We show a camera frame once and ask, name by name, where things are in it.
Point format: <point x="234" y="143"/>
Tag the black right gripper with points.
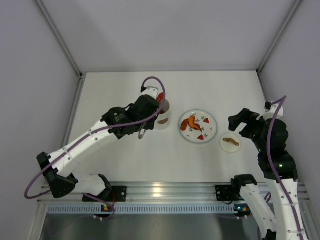
<point x="249" y="122"/>

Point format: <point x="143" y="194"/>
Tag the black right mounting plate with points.
<point x="226" y="193"/>

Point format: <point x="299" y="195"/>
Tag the white cylindrical lunch container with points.
<point x="163" y="120"/>

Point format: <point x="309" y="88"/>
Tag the black mounting plate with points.
<point x="226" y="193"/>
<point x="115" y="194"/>

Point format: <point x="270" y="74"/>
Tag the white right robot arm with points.
<point x="284" y="221"/>

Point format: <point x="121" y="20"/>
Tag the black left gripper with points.
<point x="152" y="116"/>

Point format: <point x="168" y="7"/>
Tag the metal tongs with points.
<point x="141" y="133"/>

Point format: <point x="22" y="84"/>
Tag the white patterned plate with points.
<point x="206" y="121"/>

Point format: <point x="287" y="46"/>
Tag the orange food piece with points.
<point x="160" y="97"/>

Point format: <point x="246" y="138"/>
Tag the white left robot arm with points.
<point x="117" y="123"/>

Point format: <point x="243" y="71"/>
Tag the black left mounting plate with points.
<point x="115" y="194"/>

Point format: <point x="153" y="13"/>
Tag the slotted cable duct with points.
<point x="130" y="209"/>

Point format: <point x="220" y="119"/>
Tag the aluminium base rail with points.
<point x="168" y="192"/>

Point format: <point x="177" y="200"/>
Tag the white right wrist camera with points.
<point x="270" y="110"/>

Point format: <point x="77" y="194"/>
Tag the red orange food slices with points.
<point x="190" y="122"/>

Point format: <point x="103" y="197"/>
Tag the white round container lid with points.
<point x="230" y="143"/>

